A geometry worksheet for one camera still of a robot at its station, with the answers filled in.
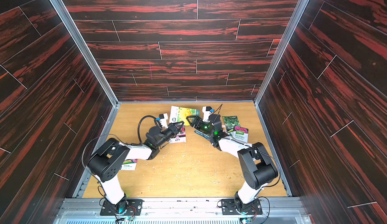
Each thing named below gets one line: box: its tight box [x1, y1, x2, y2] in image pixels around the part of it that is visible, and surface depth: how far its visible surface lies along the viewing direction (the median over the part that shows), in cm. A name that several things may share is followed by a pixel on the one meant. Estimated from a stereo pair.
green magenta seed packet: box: [226, 126, 249, 143], surface depth 103 cm
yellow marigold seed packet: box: [169, 105, 201, 126], surface depth 89 cm
